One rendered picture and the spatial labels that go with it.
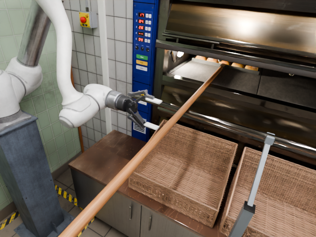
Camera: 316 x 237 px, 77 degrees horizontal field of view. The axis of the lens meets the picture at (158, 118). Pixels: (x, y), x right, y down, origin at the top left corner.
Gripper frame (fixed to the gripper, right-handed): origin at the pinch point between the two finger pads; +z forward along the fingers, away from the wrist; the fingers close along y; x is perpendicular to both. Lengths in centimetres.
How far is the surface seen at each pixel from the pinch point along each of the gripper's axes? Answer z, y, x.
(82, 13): -85, -30, -43
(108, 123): -71, 58, -49
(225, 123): 28.1, 1.3, -14.3
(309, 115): 65, 2, -52
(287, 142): 53, 1, -15
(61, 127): -112, 69, -30
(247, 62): 28, -22, -37
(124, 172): 8.9, -2.0, 36.7
